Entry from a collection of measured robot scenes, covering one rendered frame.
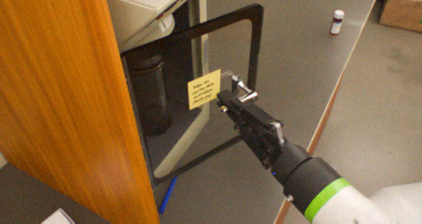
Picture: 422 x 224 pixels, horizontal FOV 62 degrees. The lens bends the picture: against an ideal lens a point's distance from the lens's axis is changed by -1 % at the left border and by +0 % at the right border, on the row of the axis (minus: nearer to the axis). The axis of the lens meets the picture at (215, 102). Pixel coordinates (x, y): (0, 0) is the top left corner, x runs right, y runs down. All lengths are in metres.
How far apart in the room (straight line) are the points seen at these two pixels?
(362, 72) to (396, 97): 0.31
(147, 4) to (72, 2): 0.10
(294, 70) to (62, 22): 0.94
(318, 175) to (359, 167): 1.66
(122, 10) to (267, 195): 0.61
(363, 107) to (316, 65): 1.34
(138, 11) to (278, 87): 0.78
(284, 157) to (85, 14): 0.40
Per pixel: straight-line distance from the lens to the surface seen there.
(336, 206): 0.59
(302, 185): 0.61
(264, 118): 0.66
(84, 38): 0.43
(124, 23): 0.50
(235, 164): 0.97
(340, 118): 2.47
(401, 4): 3.39
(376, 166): 2.30
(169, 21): 0.75
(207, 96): 0.75
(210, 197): 0.92
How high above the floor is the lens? 1.74
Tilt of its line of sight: 45 degrees down
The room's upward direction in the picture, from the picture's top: straight up
